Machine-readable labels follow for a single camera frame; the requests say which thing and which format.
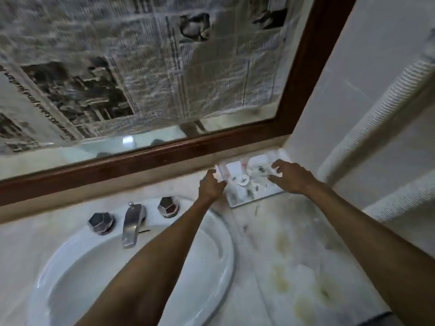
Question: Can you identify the white tray with small items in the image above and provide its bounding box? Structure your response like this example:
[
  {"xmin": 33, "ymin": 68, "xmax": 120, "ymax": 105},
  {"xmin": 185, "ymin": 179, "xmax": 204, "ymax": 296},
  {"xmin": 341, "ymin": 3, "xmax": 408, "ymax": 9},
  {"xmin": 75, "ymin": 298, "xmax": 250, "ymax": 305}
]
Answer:
[{"xmin": 215, "ymin": 148, "xmax": 293, "ymax": 208}]

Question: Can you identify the chrome faceted tap knob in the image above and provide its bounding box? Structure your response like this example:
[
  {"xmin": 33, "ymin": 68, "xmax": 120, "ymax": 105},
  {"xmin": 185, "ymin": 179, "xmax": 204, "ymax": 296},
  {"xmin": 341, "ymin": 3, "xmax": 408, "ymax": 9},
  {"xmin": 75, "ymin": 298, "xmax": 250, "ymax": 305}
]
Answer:
[
  {"xmin": 157, "ymin": 197, "xmax": 179, "ymax": 218},
  {"xmin": 88, "ymin": 212, "xmax": 115, "ymax": 235}
]

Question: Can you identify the person's left hand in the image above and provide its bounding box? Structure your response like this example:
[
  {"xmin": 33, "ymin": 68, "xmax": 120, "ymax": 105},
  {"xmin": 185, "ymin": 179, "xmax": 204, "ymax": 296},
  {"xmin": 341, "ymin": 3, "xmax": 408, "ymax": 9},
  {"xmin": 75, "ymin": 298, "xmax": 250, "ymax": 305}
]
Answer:
[{"xmin": 198, "ymin": 169, "xmax": 228, "ymax": 203}]

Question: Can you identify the person's left forearm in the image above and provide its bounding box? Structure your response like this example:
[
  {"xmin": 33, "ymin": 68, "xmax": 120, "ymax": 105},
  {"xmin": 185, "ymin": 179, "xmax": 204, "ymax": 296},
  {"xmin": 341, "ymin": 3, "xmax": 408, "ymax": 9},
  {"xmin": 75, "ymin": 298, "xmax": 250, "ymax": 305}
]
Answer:
[{"xmin": 75, "ymin": 195, "xmax": 218, "ymax": 326}]

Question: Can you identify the person's right hand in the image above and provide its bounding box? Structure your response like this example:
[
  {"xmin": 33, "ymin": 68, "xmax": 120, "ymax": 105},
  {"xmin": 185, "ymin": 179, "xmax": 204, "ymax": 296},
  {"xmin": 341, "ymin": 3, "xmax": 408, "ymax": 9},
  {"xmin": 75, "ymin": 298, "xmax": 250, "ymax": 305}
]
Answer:
[{"xmin": 268, "ymin": 159, "xmax": 318, "ymax": 195}]

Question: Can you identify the white ceramic sink basin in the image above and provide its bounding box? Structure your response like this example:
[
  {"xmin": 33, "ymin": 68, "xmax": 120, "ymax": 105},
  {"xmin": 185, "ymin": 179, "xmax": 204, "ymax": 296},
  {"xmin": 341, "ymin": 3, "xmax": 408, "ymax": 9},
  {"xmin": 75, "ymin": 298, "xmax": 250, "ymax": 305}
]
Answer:
[{"xmin": 27, "ymin": 197, "xmax": 236, "ymax": 326}]

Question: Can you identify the white ribbed towel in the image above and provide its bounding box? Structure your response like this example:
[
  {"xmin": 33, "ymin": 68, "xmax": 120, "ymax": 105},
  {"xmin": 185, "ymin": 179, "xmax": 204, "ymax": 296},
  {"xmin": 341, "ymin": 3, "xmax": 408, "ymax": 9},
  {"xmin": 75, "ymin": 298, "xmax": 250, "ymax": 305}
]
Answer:
[{"xmin": 318, "ymin": 44, "xmax": 435, "ymax": 223}]

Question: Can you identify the chrome faucet spout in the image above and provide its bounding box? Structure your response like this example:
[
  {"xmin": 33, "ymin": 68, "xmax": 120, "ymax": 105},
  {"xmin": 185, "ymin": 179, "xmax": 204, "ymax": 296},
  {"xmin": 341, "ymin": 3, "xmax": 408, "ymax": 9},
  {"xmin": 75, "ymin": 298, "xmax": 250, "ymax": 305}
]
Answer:
[{"xmin": 122, "ymin": 201, "xmax": 147, "ymax": 249}]

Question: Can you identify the wooden framed mirror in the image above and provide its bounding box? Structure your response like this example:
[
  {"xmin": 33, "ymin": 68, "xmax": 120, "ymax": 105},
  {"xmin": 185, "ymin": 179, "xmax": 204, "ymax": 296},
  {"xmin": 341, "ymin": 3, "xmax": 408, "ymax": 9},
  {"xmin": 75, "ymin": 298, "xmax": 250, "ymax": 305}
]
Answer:
[{"xmin": 0, "ymin": 0, "xmax": 359, "ymax": 207}]

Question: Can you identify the person's right forearm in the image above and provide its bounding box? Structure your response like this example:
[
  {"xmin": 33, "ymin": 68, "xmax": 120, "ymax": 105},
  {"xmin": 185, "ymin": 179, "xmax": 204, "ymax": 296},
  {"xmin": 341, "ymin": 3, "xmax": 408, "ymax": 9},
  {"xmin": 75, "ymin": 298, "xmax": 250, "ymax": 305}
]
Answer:
[{"xmin": 302, "ymin": 180, "xmax": 435, "ymax": 326}]

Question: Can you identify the newspaper sheet covering mirror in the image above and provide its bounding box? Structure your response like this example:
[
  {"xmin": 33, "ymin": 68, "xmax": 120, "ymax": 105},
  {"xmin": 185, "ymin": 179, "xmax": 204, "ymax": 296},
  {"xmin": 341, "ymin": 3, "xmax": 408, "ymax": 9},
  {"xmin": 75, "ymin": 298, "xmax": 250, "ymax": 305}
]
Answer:
[{"xmin": 0, "ymin": 0, "xmax": 306, "ymax": 155}]

